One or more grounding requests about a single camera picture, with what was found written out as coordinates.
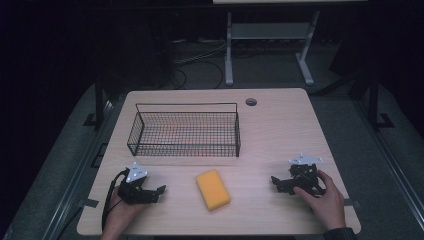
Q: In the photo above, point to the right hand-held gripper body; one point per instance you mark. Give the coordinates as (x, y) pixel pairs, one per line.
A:
(305, 175)

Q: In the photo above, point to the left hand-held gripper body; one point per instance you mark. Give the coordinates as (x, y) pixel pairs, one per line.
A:
(133, 193)

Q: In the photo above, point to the person's left hand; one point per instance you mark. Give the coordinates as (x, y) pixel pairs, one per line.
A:
(124, 213)

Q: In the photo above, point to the person's right hand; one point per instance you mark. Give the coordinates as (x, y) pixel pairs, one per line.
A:
(328, 203)

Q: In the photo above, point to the grey tape strip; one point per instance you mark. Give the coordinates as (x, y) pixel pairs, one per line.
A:
(88, 203)
(353, 203)

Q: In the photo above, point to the yellow sponge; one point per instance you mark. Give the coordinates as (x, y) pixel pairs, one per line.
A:
(213, 190)

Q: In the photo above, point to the white metal stand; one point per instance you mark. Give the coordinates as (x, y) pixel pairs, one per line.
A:
(270, 31)

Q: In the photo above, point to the black metal post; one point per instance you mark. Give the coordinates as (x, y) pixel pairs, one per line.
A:
(99, 103)

